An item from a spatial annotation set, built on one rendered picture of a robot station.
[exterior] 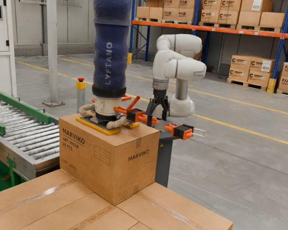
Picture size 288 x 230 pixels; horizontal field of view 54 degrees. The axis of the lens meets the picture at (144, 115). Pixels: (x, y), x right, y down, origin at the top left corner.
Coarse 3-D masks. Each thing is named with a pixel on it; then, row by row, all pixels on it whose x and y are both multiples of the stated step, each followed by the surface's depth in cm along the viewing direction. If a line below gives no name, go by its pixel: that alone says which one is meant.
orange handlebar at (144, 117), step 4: (124, 96) 215; (128, 96) 212; (92, 100) 197; (124, 100) 207; (116, 108) 183; (124, 108) 184; (120, 112) 181; (124, 112) 178; (140, 116) 171; (144, 116) 173; (144, 120) 168; (152, 120) 166; (156, 120) 167; (152, 124) 165; (168, 128) 157; (188, 136) 151
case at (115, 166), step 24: (72, 120) 195; (72, 144) 193; (96, 144) 174; (120, 144) 164; (144, 144) 181; (72, 168) 199; (96, 168) 179; (120, 168) 170; (144, 168) 189; (96, 192) 184; (120, 192) 176
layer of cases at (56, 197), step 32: (0, 192) 177; (32, 192) 180; (64, 192) 183; (160, 192) 191; (0, 224) 151; (32, 224) 153; (64, 224) 155; (96, 224) 157; (128, 224) 159; (160, 224) 161; (192, 224) 163; (224, 224) 165
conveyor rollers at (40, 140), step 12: (0, 108) 329; (12, 108) 331; (0, 120) 289; (12, 120) 297; (24, 120) 298; (36, 120) 299; (12, 132) 264; (24, 132) 271; (36, 132) 271; (48, 132) 272; (12, 144) 245; (24, 144) 244; (36, 144) 244; (48, 144) 252; (36, 156) 225; (48, 156) 226
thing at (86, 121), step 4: (88, 116) 197; (92, 116) 191; (80, 120) 191; (84, 120) 190; (88, 120) 189; (88, 124) 186; (92, 124) 185; (96, 124) 184; (100, 124) 185; (104, 124) 182; (96, 128) 181; (100, 128) 180; (104, 128) 179; (112, 128) 180; (116, 128) 182; (104, 132) 177; (108, 132) 175; (112, 132) 177; (116, 132) 179
